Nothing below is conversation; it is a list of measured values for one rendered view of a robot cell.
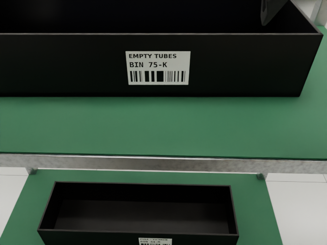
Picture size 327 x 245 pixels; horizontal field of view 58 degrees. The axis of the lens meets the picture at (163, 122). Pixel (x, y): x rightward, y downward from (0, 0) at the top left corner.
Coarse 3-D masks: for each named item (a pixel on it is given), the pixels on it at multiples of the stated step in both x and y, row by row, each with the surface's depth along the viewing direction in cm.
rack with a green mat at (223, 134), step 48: (0, 144) 41; (48, 144) 41; (96, 144) 41; (144, 144) 41; (192, 144) 41; (240, 144) 41; (288, 144) 41; (48, 192) 106; (240, 192) 106; (0, 240) 93; (240, 240) 93
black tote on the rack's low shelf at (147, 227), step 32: (64, 192) 100; (96, 192) 99; (128, 192) 99; (160, 192) 98; (192, 192) 98; (224, 192) 97; (64, 224) 96; (96, 224) 96; (128, 224) 96; (160, 224) 96; (192, 224) 96; (224, 224) 96
